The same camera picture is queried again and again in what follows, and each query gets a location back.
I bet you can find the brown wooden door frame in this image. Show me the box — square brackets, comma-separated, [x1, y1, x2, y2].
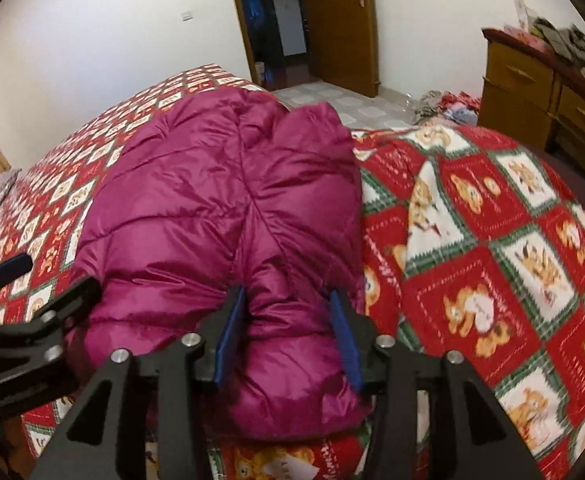
[226, 0, 273, 92]

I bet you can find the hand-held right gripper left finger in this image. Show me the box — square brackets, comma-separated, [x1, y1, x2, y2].
[30, 285, 247, 480]

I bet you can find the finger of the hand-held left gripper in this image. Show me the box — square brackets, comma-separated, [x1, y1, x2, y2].
[0, 254, 34, 301]
[0, 276, 104, 421]

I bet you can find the pile of dark clothes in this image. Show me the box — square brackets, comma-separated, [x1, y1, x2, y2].
[532, 16, 585, 77]

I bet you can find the red checkered printed bed sheet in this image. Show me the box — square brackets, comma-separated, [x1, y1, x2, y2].
[0, 64, 585, 480]

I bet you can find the pile of clothes on floor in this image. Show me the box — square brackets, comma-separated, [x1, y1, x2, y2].
[412, 90, 484, 127]

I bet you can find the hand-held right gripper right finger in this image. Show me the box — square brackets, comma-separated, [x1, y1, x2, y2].
[328, 289, 543, 480]

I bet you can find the brown wooden door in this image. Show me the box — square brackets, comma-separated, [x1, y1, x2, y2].
[296, 0, 379, 98]

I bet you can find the brown wooden dresser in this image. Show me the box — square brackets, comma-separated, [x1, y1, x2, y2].
[477, 29, 585, 177]

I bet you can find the magenta puffer jacket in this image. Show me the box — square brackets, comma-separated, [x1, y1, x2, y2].
[67, 87, 373, 443]

